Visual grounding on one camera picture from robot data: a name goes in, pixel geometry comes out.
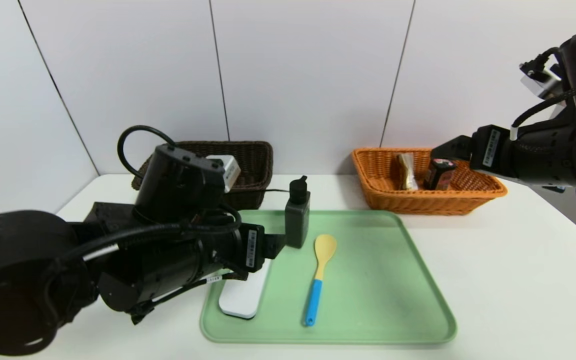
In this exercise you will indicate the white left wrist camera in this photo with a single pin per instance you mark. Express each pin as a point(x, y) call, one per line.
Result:
point(228, 172)

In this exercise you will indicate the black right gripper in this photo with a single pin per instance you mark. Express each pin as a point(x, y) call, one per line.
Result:
point(491, 147)

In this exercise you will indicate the white pencil case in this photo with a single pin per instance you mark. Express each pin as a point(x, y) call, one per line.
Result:
point(243, 300)

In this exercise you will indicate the green plastic tray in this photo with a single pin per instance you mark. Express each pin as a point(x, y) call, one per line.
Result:
point(378, 300)

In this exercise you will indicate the small black box pink top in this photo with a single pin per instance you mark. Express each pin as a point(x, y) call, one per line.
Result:
point(438, 175)

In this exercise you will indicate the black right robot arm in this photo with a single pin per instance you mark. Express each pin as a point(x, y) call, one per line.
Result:
point(568, 150)

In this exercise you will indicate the gold chocolates clear wrapper pack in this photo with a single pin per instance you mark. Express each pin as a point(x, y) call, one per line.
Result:
point(407, 172)

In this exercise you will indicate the orange wicker basket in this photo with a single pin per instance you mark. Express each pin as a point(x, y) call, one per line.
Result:
point(418, 202)

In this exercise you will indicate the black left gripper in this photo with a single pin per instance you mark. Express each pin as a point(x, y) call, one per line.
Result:
point(253, 248)

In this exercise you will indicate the dark grey bottle black cap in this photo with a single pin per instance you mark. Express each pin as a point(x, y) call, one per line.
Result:
point(298, 225)

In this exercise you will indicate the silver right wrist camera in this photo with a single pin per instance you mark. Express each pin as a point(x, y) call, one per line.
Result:
point(543, 85)

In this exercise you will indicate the dark brown wicker basket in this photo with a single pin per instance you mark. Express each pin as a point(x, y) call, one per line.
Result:
point(253, 165)

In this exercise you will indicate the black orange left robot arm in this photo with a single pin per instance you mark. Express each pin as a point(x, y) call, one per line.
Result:
point(18, 270)

